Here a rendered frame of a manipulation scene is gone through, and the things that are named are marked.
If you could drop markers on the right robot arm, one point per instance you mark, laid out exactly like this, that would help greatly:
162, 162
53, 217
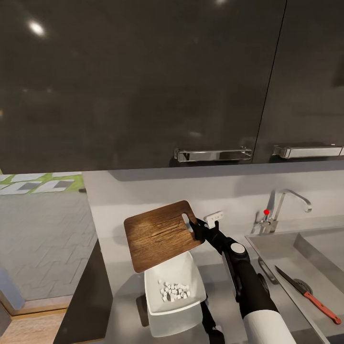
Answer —
262, 320

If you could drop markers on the bowl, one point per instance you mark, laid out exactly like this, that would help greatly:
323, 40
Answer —
180, 269

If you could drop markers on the cabinet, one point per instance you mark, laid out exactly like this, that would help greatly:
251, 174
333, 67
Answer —
96, 85

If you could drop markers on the parer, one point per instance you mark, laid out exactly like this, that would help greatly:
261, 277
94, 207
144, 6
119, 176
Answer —
314, 300

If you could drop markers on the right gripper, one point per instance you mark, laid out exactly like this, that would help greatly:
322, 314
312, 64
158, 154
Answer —
204, 232

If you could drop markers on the drop in sink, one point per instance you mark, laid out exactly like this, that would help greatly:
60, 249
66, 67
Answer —
314, 258

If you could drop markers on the cutting board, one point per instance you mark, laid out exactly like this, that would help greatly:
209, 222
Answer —
159, 235

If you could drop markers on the fixed window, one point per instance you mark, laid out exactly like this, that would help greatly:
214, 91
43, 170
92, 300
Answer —
47, 235

